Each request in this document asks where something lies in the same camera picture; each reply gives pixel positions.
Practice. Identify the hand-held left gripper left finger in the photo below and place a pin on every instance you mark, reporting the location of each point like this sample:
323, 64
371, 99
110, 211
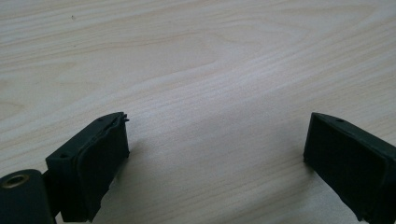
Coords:
93, 168

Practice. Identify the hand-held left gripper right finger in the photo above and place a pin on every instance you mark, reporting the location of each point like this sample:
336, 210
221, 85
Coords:
351, 165

